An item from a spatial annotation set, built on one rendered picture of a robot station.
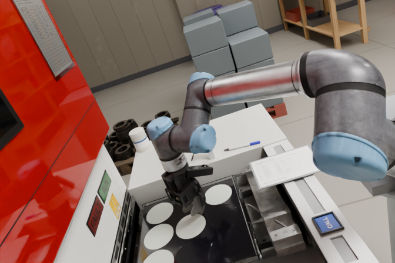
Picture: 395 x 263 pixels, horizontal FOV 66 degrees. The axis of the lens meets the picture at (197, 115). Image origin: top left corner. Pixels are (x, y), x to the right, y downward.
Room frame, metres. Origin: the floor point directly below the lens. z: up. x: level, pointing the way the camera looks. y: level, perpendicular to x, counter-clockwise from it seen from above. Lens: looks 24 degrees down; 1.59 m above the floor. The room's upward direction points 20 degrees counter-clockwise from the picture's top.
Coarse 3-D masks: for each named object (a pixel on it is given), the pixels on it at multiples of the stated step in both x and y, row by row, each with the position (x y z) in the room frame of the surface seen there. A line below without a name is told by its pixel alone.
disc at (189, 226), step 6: (186, 216) 0.81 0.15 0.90; (192, 216) 0.80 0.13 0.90; (198, 216) 0.79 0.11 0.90; (180, 222) 0.79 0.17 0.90; (186, 222) 0.78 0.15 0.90; (192, 222) 0.77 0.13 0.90; (198, 222) 0.76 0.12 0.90; (204, 222) 0.75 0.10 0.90; (180, 228) 0.76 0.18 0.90; (186, 228) 0.75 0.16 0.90; (192, 228) 0.74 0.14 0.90; (198, 228) 0.73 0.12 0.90; (180, 234) 0.74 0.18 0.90; (186, 234) 0.73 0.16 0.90; (192, 234) 0.72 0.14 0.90; (198, 234) 0.71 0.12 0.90
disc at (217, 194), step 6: (216, 186) 0.90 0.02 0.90; (222, 186) 0.89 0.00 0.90; (228, 186) 0.88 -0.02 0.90; (210, 192) 0.88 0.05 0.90; (216, 192) 0.87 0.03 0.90; (222, 192) 0.86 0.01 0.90; (228, 192) 0.85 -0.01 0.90; (210, 198) 0.85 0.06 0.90; (216, 198) 0.84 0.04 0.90; (222, 198) 0.83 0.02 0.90; (228, 198) 0.82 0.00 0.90; (216, 204) 0.81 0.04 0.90
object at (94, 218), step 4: (96, 200) 0.75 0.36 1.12; (96, 204) 0.73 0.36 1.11; (100, 204) 0.75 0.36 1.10; (96, 208) 0.72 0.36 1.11; (100, 208) 0.74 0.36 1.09; (92, 212) 0.70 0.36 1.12; (96, 212) 0.71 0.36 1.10; (100, 212) 0.73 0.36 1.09; (92, 216) 0.69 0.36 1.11; (96, 216) 0.70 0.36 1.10; (100, 216) 0.72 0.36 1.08; (92, 220) 0.68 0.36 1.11; (96, 220) 0.69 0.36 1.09; (88, 224) 0.65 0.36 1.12; (92, 224) 0.67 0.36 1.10; (96, 224) 0.68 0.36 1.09; (92, 228) 0.66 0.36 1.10
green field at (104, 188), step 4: (104, 176) 0.86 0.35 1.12; (108, 176) 0.89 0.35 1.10; (104, 180) 0.85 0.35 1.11; (108, 180) 0.87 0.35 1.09; (104, 184) 0.83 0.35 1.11; (108, 184) 0.86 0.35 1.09; (100, 188) 0.80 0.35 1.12; (104, 188) 0.82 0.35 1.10; (108, 188) 0.84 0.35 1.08; (100, 192) 0.79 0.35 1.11; (104, 192) 0.81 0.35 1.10; (104, 196) 0.80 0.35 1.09; (104, 200) 0.78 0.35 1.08
